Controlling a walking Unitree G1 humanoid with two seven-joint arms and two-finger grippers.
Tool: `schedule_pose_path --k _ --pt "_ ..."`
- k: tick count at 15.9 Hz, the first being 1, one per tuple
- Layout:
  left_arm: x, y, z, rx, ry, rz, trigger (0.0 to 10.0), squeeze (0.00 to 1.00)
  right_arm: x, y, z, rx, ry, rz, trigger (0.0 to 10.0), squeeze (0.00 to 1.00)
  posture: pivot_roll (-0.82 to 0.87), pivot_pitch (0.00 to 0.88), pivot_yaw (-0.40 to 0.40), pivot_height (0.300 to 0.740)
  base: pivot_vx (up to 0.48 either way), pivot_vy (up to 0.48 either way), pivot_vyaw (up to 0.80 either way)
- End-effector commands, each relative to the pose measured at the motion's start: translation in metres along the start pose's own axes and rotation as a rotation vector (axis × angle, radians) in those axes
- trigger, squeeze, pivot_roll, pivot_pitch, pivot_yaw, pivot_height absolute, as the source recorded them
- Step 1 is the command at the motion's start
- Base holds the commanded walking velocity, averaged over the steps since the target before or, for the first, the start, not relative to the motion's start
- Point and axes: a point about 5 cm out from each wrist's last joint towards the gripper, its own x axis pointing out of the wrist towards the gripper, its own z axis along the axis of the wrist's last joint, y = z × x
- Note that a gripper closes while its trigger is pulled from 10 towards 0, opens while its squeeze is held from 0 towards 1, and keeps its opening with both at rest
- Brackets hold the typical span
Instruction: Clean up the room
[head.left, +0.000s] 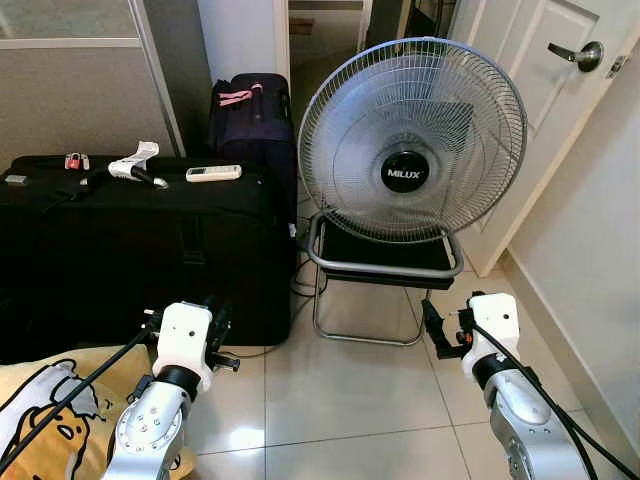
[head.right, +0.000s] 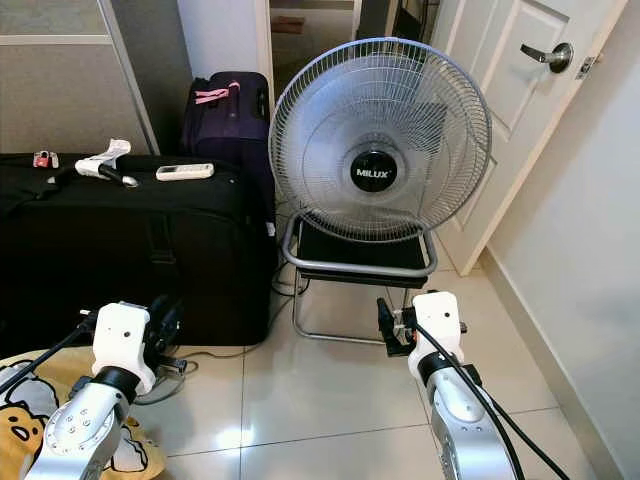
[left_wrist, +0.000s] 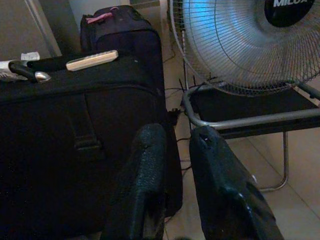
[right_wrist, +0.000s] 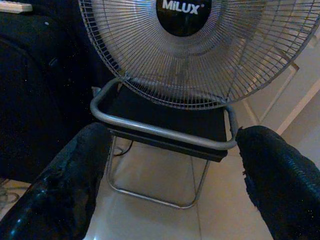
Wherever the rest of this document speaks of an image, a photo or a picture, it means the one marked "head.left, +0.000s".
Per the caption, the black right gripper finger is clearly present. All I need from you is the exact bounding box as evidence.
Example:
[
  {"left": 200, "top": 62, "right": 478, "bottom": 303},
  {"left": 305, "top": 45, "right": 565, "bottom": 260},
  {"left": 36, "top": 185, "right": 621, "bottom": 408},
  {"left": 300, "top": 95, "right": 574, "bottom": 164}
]
[{"left": 421, "top": 298, "right": 447, "bottom": 351}]

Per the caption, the large black suitcase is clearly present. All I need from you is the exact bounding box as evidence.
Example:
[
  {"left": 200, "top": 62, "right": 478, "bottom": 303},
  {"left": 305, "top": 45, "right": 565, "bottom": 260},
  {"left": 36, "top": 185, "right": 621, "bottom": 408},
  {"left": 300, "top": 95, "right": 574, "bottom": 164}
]
[{"left": 0, "top": 154, "right": 297, "bottom": 363}]

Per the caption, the grey Milux fan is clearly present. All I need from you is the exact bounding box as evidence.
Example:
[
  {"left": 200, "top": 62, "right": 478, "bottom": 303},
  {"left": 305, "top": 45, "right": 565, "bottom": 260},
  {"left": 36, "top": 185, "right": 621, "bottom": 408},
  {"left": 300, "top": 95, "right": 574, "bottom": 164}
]
[{"left": 298, "top": 37, "right": 529, "bottom": 247}]

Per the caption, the white remote control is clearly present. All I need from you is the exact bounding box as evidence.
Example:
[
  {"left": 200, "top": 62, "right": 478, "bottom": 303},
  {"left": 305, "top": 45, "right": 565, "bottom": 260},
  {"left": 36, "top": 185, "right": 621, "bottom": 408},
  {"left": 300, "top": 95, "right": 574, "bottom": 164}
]
[{"left": 185, "top": 164, "right": 244, "bottom": 184}]

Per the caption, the white handheld device black tip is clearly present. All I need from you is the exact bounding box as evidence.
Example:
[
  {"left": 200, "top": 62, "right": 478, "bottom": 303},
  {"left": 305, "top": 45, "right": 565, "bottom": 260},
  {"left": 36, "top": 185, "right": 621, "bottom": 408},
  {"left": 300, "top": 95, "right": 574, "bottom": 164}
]
[{"left": 107, "top": 141, "right": 170, "bottom": 192}]

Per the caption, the yellow cartoon egg blanket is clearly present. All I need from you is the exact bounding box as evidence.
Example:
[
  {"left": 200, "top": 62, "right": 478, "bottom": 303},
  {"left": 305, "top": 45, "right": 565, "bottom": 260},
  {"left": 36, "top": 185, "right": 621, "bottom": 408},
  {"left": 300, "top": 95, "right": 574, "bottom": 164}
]
[{"left": 0, "top": 345, "right": 198, "bottom": 480}]

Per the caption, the purple fabric suitcase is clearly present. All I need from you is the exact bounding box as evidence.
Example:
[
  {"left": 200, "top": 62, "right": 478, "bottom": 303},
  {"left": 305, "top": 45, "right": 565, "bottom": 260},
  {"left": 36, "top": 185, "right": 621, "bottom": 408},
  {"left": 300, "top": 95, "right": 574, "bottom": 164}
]
[{"left": 208, "top": 72, "right": 299, "bottom": 229}]

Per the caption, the pink ribbon tag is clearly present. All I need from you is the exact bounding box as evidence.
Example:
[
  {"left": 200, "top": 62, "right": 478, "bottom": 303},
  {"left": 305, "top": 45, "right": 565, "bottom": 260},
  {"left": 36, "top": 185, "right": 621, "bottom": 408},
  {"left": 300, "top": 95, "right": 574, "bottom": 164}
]
[{"left": 218, "top": 86, "right": 267, "bottom": 108}]

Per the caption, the white panel door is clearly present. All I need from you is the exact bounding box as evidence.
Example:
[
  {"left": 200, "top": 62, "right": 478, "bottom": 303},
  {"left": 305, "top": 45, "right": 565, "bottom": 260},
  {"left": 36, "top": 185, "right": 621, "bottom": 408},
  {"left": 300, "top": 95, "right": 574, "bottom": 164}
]
[{"left": 445, "top": 0, "right": 640, "bottom": 278}]

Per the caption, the metal door latch plate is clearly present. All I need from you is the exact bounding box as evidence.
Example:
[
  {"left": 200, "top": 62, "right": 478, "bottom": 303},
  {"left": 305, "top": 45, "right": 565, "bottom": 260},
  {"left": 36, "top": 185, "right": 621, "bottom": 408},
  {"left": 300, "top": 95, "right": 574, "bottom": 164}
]
[{"left": 605, "top": 55, "right": 630, "bottom": 80}]

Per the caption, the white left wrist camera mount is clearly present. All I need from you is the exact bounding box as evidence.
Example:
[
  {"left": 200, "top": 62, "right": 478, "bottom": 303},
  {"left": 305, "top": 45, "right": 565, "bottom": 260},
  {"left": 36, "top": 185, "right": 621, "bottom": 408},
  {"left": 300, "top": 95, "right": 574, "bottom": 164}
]
[{"left": 154, "top": 301, "right": 217, "bottom": 393}]

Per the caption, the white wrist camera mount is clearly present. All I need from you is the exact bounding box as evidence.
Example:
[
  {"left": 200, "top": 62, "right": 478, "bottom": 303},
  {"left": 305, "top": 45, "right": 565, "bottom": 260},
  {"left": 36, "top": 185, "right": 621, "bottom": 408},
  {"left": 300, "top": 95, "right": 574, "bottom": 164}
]
[
  {"left": 464, "top": 291, "right": 522, "bottom": 367},
  {"left": 154, "top": 301, "right": 217, "bottom": 393}
]

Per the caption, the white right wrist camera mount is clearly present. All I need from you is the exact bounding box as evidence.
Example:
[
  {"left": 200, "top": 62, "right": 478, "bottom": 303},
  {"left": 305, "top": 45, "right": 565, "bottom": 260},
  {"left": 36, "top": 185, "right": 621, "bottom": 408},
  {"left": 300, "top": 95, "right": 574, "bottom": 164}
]
[{"left": 464, "top": 291, "right": 522, "bottom": 367}]

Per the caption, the chrome frame black stool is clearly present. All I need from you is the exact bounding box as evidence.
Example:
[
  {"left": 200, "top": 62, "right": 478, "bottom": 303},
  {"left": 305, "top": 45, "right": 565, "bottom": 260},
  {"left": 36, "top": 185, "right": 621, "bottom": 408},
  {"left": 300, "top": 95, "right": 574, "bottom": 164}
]
[{"left": 305, "top": 212, "right": 467, "bottom": 349}]

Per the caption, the grey fan power cable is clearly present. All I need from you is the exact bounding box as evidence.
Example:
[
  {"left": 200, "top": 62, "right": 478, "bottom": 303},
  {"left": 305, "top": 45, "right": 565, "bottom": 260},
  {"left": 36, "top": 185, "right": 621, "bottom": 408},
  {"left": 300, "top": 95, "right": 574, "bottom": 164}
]
[{"left": 288, "top": 225, "right": 323, "bottom": 301}]

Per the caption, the metal lever door handle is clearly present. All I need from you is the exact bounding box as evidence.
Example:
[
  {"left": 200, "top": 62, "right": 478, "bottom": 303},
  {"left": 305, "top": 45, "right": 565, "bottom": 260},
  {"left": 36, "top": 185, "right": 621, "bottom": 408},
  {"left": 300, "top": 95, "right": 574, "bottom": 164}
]
[{"left": 547, "top": 40, "right": 605, "bottom": 74}]

